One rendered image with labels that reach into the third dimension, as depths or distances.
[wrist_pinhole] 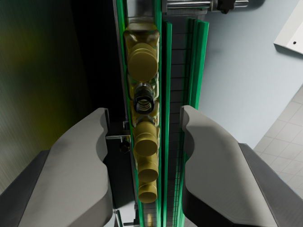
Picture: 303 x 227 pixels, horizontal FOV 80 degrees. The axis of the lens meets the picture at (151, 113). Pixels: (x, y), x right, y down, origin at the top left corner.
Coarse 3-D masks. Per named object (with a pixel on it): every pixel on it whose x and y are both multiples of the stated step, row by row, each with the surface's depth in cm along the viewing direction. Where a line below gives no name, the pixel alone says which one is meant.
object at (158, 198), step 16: (160, 0) 34; (160, 16) 35; (160, 32) 36; (160, 64) 40; (160, 80) 42; (160, 96) 44; (160, 112) 46; (160, 128) 49; (160, 144) 52; (160, 160) 55; (160, 176) 59; (160, 192) 63; (160, 208) 68; (160, 224) 73
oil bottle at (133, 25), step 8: (128, 24) 35; (136, 24) 33; (144, 24) 33; (152, 24) 33; (128, 32) 26; (136, 32) 26; (144, 32) 26; (152, 32) 26; (128, 40) 25; (136, 40) 25; (144, 40) 25; (152, 40) 25; (160, 40) 27; (128, 48) 26; (160, 48) 28; (128, 56) 26
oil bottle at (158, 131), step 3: (159, 126) 36; (132, 129) 36; (156, 129) 35; (159, 129) 36; (132, 132) 36; (156, 132) 35; (159, 132) 35; (156, 135) 35; (159, 135) 35; (159, 138) 35; (159, 141) 36; (159, 144) 36; (159, 147) 37
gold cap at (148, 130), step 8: (136, 128) 29; (144, 128) 27; (152, 128) 28; (136, 136) 27; (144, 136) 26; (152, 136) 26; (136, 144) 26; (144, 144) 26; (152, 144) 26; (136, 152) 26; (144, 152) 26; (152, 152) 27
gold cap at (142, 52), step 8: (136, 48) 21; (144, 48) 21; (152, 48) 23; (136, 56) 19; (144, 56) 19; (152, 56) 19; (128, 64) 20; (136, 64) 20; (144, 64) 20; (152, 64) 20; (136, 72) 20; (144, 72) 20; (152, 72) 20; (144, 80) 21
